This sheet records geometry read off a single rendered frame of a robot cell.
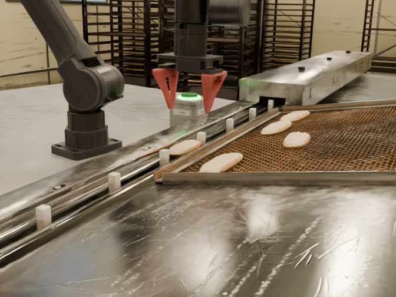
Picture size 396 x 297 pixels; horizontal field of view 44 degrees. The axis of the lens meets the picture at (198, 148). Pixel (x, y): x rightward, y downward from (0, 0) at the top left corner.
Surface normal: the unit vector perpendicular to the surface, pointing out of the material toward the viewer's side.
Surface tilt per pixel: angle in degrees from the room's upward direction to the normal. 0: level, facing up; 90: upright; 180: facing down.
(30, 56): 90
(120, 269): 10
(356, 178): 90
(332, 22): 91
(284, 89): 90
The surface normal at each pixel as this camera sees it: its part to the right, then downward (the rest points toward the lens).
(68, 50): -0.40, 0.04
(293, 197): -0.14, -0.97
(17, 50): 0.89, 0.14
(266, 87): -0.45, 0.24
